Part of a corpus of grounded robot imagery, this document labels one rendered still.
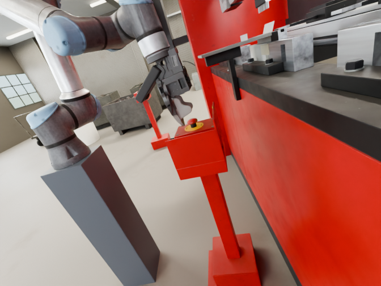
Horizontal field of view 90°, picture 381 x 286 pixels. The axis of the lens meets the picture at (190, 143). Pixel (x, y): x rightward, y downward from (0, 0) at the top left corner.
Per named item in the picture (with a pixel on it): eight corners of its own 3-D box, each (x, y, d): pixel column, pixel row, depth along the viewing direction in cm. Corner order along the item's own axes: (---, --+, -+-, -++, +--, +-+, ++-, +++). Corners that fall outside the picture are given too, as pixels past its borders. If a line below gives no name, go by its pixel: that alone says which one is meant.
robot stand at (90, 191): (125, 288, 105) (39, 176, 73) (134, 256, 121) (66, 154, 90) (155, 282, 103) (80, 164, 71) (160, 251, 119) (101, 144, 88)
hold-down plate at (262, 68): (242, 70, 92) (241, 63, 91) (254, 66, 91) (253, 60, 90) (268, 75, 65) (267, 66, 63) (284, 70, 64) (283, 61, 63)
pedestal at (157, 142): (155, 144, 285) (132, 89, 252) (171, 139, 283) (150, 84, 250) (153, 150, 267) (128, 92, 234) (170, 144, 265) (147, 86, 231)
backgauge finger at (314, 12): (270, 36, 81) (269, 22, 79) (332, 15, 79) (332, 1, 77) (283, 32, 70) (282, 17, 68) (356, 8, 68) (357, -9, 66)
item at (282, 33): (257, 43, 83) (256, 36, 82) (264, 41, 83) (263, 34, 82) (278, 40, 65) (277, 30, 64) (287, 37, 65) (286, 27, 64)
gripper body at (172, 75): (190, 93, 51) (172, 46, 46) (162, 104, 53) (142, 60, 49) (193, 87, 58) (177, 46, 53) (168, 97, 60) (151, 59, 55)
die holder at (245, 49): (224, 63, 154) (222, 50, 150) (232, 61, 154) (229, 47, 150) (242, 65, 109) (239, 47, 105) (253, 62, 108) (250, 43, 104)
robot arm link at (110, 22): (77, 27, 50) (98, 5, 43) (110, 25, 58) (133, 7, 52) (93, 58, 53) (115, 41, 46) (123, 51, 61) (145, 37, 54)
